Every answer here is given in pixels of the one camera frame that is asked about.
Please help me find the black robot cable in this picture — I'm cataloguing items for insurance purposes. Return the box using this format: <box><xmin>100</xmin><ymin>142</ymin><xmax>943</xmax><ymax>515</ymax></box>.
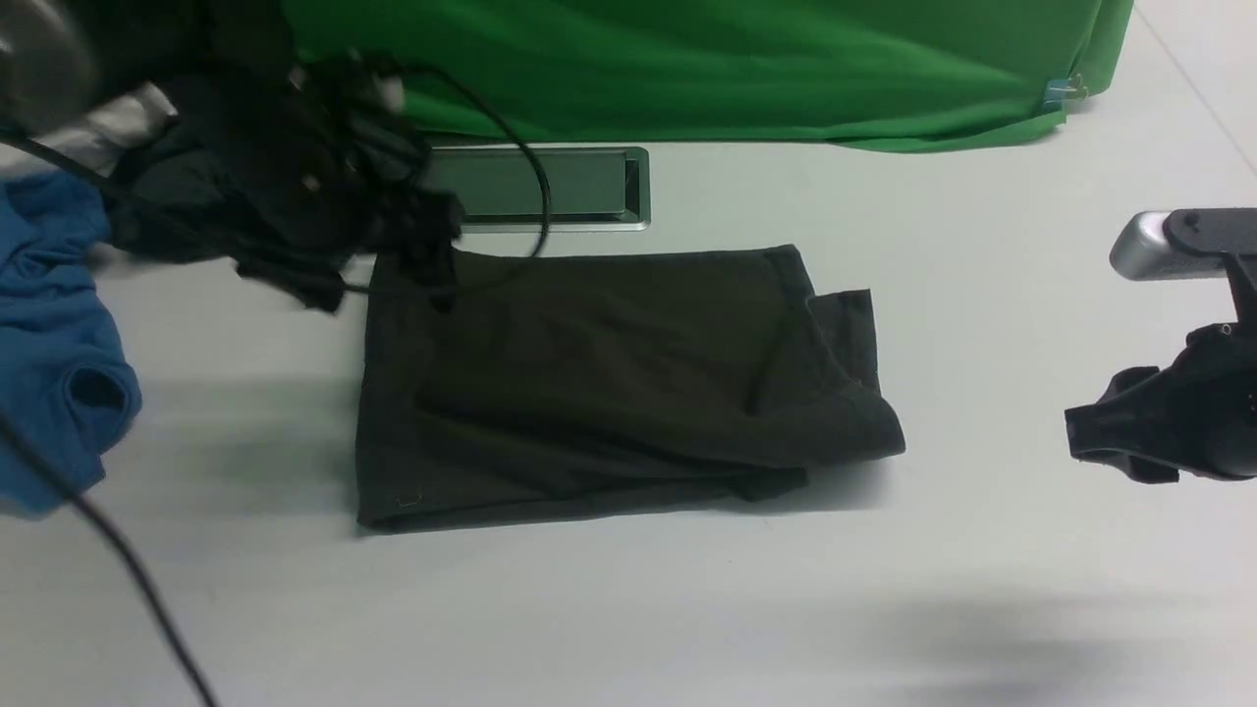
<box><xmin>0</xmin><ymin>65</ymin><xmax>553</xmax><ymax>707</ymax></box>

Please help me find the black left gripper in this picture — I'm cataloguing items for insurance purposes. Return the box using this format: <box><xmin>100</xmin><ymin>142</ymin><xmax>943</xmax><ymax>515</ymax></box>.
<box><xmin>226</xmin><ymin>54</ymin><xmax>463</xmax><ymax>313</ymax></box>

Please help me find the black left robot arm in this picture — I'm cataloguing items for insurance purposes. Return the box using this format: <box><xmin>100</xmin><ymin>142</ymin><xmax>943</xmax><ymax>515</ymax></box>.
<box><xmin>3</xmin><ymin>1</ymin><xmax>465</xmax><ymax>312</ymax></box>

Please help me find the dark teal crumpled garment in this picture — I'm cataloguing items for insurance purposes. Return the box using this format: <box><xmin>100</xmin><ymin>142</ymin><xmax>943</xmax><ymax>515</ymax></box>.
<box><xmin>101</xmin><ymin>118</ymin><xmax>393</xmax><ymax>315</ymax></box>

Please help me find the blue binder clip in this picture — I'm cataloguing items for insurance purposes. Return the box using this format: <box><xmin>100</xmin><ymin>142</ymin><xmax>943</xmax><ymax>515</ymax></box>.
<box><xmin>1042</xmin><ymin>75</ymin><xmax>1090</xmax><ymax>112</ymax></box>

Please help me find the white crumpled garment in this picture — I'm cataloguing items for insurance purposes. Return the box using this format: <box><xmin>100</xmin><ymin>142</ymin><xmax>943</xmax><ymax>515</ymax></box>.
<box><xmin>34</xmin><ymin>84</ymin><xmax>177</xmax><ymax>176</ymax></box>

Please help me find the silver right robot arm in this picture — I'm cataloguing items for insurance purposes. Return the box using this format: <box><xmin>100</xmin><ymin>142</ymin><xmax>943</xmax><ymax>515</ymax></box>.
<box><xmin>1065</xmin><ymin>208</ymin><xmax>1256</xmax><ymax>486</ymax></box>

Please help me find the green backdrop cloth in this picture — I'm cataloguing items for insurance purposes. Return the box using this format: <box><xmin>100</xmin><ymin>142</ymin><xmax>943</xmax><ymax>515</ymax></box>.
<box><xmin>284</xmin><ymin>1</ymin><xmax>1134</xmax><ymax>153</ymax></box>

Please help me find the blue t-shirt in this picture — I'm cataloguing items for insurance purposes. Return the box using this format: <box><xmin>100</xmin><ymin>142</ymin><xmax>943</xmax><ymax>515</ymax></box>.
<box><xmin>1</xmin><ymin>171</ymin><xmax>142</xmax><ymax>492</ymax></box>

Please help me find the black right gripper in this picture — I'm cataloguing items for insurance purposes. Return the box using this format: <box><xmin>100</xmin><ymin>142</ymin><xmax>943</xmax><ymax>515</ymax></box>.
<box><xmin>1065</xmin><ymin>323</ymin><xmax>1256</xmax><ymax>486</ymax></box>

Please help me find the metal table cable hatch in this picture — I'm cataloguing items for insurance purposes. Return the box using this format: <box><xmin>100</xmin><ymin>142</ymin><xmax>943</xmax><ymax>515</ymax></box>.
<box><xmin>424</xmin><ymin>146</ymin><xmax>651</xmax><ymax>234</ymax></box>

